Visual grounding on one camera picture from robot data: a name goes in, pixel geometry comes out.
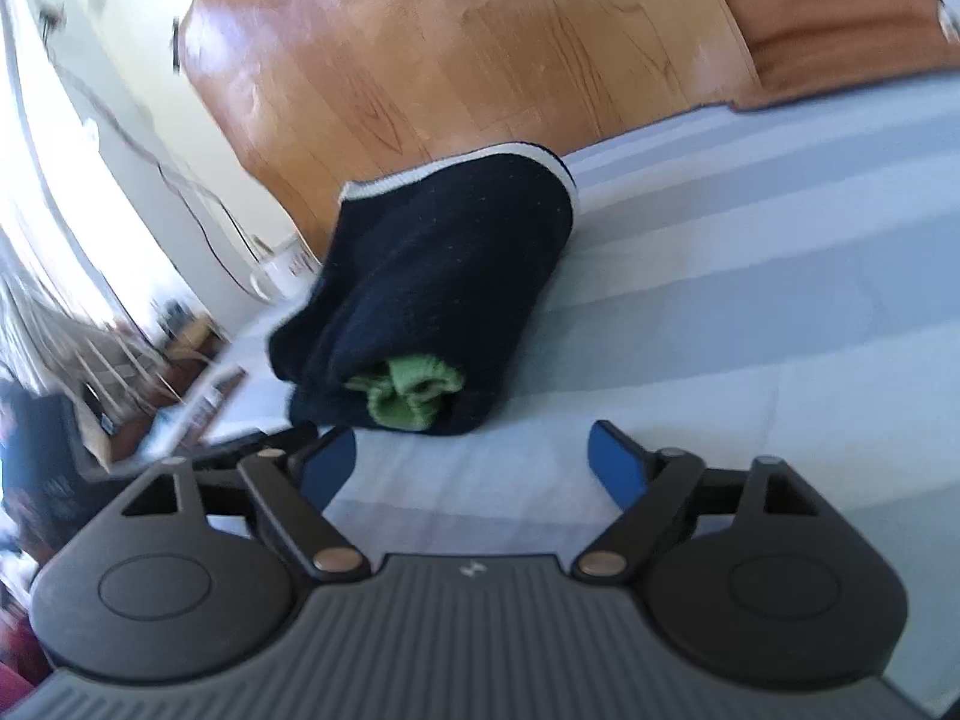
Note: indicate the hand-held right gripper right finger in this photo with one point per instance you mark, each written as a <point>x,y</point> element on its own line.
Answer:
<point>616,469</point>

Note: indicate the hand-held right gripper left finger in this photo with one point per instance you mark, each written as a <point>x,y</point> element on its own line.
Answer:
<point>330,465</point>

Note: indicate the navy green white striped sweater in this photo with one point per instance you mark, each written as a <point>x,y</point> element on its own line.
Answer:
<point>450,277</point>

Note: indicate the white floral mug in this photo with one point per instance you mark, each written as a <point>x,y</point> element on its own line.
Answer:
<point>283,266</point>

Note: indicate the blue striped bed sheet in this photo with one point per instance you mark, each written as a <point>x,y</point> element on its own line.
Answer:
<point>750,277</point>

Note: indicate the wooden laminate board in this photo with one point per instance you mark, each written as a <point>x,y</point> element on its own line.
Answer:
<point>450,52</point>

